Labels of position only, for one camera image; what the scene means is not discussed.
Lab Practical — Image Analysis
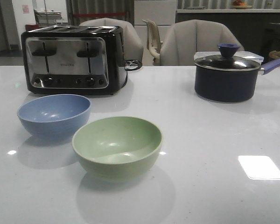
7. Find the green bowl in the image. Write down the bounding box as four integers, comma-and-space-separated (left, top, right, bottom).
72, 116, 162, 182

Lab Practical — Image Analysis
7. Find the blue bowl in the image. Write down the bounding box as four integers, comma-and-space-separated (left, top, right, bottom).
17, 94, 91, 140

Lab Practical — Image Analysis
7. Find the beige chair left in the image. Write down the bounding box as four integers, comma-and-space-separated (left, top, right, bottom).
79, 18, 144, 62

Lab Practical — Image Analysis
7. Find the beige chair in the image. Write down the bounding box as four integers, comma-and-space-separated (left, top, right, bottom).
79, 18, 144, 62
160, 20, 245, 66

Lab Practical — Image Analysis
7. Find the cream plastic chair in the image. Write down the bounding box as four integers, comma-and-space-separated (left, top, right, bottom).
142, 19, 162, 66

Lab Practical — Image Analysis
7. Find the beige chair right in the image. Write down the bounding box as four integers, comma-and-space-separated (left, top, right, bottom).
160, 20, 245, 66

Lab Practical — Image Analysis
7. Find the dark blue saucepan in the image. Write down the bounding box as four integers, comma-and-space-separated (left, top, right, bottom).
195, 59, 280, 102

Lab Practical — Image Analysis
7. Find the black and chrome toaster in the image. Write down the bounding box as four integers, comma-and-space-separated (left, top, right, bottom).
21, 25, 127, 95

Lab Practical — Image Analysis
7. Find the glass pot lid blue knob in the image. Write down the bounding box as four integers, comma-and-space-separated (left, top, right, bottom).
194, 43, 260, 71

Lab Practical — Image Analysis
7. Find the metal cart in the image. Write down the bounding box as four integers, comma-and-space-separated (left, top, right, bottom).
32, 0, 63, 27

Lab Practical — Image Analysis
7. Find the fruit bowl on counter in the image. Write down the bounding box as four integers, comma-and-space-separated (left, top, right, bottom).
231, 0, 252, 9

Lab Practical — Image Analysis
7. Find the dark counter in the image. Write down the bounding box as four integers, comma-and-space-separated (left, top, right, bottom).
175, 9, 280, 60

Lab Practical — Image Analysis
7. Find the wicker basket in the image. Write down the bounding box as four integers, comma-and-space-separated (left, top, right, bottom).
269, 50, 280, 66

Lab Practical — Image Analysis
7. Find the black toaster power cable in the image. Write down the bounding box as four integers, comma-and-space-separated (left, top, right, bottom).
124, 60, 143, 71

